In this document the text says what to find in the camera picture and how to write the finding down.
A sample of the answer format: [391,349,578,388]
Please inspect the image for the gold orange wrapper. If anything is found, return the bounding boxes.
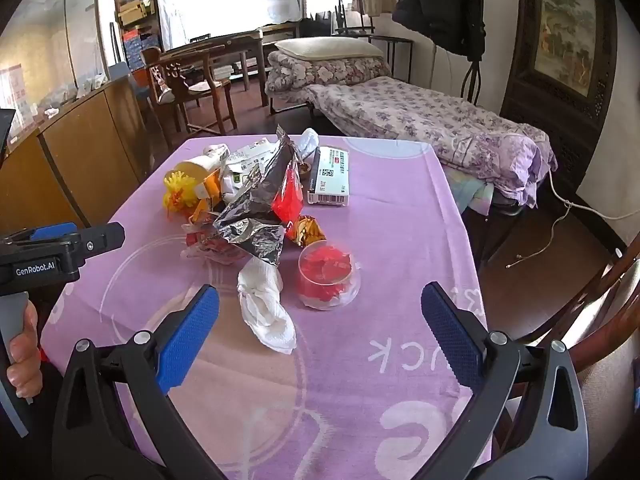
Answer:
[287,215,327,247]

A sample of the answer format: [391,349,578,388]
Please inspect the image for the yellow plastic flower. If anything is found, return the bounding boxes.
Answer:
[162,170,201,211]

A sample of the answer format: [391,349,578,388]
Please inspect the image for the dark wooden chair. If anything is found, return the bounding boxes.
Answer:
[510,240,640,480]

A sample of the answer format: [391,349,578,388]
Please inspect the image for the light wooden cabinet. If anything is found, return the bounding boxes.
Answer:
[0,77,166,241]

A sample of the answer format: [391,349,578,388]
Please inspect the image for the red silver snack bag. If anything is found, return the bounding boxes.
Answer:
[212,127,305,226]

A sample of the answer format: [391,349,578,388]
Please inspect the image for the white cable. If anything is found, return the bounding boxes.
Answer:
[505,170,640,268]

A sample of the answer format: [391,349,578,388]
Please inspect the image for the cream pillow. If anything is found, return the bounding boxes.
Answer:
[274,37,385,60]

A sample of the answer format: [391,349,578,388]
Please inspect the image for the dark wooden painted screen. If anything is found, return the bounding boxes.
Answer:
[500,0,618,211]

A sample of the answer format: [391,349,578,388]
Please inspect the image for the dark side table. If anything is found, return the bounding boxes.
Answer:
[330,0,416,83]

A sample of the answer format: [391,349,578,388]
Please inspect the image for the black jacket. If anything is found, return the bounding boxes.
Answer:
[392,0,487,58]

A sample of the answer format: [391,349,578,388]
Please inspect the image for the white tissue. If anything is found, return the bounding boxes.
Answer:
[237,257,297,356]

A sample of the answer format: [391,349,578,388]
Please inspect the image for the bed with floral sheet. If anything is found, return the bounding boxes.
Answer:
[264,75,558,221]

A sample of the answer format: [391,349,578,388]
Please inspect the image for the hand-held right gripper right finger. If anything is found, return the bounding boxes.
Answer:
[420,281,585,480]

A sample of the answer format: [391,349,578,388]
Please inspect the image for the purple quilt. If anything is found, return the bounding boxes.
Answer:
[440,130,558,208]

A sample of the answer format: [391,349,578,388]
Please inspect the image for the blue chair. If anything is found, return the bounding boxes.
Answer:
[107,62,151,111]

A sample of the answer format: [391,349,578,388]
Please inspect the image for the white green tea carton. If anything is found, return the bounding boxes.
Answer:
[220,140,281,201]

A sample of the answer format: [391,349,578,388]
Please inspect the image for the clear plastic cup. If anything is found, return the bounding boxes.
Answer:
[298,241,362,311]

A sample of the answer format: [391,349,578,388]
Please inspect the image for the orange packet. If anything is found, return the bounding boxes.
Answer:
[192,167,223,221]

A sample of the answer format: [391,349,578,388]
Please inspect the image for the dark metal coat rack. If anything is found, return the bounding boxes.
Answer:
[460,0,488,106]

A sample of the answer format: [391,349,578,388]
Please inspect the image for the silver foil wrapper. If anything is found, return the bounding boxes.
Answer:
[181,217,287,267]

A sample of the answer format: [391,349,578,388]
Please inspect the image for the white plastic bag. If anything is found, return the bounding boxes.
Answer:
[298,128,321,157]

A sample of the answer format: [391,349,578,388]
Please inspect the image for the pink tablecloth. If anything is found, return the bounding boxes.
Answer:
[40,132,506,480]

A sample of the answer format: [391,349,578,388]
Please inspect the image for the red white wall calendar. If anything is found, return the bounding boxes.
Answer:
[0,65,26,131]

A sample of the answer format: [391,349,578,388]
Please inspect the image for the red plastic wrapper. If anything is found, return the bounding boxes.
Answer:
[302,242,353,306]

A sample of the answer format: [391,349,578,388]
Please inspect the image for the shelf with boxes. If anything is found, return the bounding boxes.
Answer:
[114,0,163,73]

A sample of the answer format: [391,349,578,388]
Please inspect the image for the white medicine box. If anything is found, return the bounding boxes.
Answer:
[306,146,352,207]

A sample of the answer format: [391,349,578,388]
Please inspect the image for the person's left hand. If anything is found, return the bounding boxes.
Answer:
[6,299,41,403]

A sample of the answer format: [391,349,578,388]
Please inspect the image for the wooden table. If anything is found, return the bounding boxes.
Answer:
[165,30,268,106]

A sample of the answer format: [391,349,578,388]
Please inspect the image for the carved wooden armchair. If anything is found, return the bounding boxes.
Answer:
[141,46,238,136]

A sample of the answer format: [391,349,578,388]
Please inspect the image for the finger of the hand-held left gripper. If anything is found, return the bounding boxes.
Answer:
[30,222,126,267]

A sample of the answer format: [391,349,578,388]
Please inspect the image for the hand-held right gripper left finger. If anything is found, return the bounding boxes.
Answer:
[51,284,228,480]

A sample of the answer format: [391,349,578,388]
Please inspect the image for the white curtain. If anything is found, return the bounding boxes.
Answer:
[152,0,306,51]

